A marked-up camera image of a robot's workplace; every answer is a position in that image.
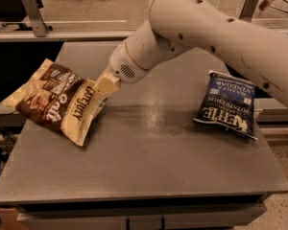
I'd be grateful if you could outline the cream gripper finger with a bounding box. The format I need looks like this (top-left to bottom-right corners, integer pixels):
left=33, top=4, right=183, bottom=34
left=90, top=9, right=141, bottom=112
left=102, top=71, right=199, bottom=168
left=92, top=97, right=108, bottom=120

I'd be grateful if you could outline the brown Late July chip bag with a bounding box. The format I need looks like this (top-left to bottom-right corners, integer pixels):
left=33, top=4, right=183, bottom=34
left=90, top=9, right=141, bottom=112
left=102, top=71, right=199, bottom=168
left=2, top=59, right=101, bottom=147

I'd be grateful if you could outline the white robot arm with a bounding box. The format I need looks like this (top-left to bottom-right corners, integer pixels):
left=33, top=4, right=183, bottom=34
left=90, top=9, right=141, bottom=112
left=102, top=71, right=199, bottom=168
left=99, top=0, right=288, bottom=107

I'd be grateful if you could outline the blue Kettle chip bag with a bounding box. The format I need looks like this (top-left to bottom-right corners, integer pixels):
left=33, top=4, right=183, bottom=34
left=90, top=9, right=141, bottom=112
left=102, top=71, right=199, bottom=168
left=194, top=70, right=256, bottom=140

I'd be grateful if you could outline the grey table drawer front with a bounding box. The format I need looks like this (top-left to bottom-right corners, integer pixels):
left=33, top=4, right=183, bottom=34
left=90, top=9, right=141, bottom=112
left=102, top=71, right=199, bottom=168
left=17, top=202, right=267, bottom=230

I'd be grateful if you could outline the left metal bracket post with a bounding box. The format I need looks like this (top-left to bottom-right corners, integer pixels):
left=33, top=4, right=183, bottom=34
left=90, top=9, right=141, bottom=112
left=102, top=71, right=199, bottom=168
left=21, top=0, right=48, bottom=37

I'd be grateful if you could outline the metal bracket post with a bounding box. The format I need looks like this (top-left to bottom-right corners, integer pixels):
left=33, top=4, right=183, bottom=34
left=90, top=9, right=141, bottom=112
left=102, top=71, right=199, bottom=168
left=21, top=0, right=48, bottom=37
left=239, top=0, right=259, bottom=22

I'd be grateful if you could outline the metal rail barrier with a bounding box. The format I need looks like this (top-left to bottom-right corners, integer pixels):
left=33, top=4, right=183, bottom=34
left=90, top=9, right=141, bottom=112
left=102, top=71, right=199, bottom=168
left=0, top=31, right=133, bottom=42

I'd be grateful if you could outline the right metal bracket post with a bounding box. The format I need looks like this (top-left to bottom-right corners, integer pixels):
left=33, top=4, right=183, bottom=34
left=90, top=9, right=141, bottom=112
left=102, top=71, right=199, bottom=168
left=239, top=0, right=259, bottom=22

